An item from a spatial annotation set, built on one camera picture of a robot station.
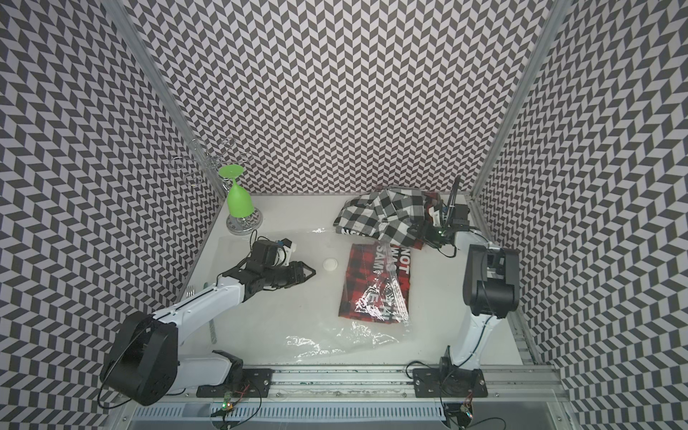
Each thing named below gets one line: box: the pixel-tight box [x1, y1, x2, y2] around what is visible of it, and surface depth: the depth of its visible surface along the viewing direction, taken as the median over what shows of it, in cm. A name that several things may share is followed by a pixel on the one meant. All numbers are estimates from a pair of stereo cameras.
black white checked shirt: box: [334, 186, 426, 249], surface depth 99 cm
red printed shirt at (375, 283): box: [338, 241, 411, 324], surface depth 86 cm
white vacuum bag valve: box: [322, 258, 339, 272], surface depth 98 cm
